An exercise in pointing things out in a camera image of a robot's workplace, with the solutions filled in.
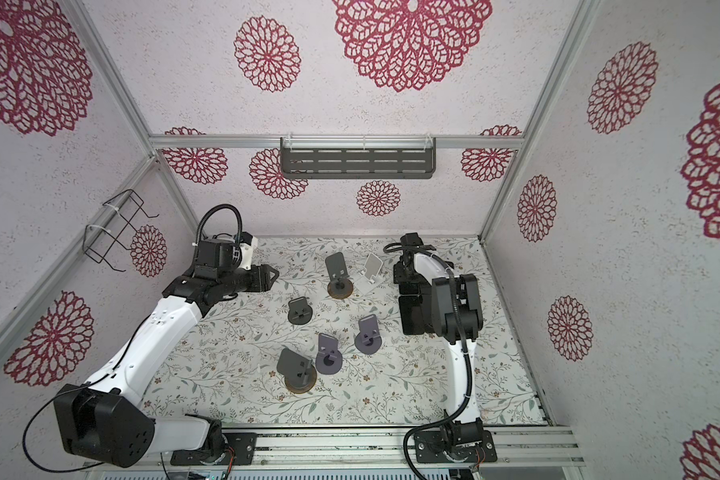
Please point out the grey round right stand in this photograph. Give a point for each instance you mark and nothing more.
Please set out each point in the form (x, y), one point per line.
(368, 339)

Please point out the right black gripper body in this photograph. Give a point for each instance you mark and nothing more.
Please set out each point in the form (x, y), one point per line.
(402, 275)

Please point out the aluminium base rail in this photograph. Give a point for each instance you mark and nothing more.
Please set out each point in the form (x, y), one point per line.
(304, 447)

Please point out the grey round phone stand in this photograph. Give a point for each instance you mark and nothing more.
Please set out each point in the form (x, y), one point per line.
(329, 359)

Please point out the black phone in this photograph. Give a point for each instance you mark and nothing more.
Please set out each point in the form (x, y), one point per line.
(415, 308)

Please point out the dark grey wall shelf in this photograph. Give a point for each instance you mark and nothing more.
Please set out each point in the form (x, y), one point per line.
(362, 159)

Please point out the wooden base phone stand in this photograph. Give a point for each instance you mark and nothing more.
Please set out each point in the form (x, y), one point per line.
(298, 372)

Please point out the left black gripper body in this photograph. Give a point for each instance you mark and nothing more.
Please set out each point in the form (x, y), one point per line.
(254, 284)

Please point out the black wire wall rack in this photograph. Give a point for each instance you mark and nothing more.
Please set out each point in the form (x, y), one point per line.
(100, 238)

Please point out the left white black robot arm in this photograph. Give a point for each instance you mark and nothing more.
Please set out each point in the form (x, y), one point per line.
(101, 419)

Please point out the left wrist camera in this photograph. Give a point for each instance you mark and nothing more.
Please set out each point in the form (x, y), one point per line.
(244, 246)

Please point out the back wooden base stand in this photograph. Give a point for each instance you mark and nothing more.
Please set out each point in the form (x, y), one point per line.
(339, 285)

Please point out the dark left phone stand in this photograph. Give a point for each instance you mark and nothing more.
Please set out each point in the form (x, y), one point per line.
(300, 311)

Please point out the clear acrylic phone stand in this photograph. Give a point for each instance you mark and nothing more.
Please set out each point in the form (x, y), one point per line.
(370, 275)

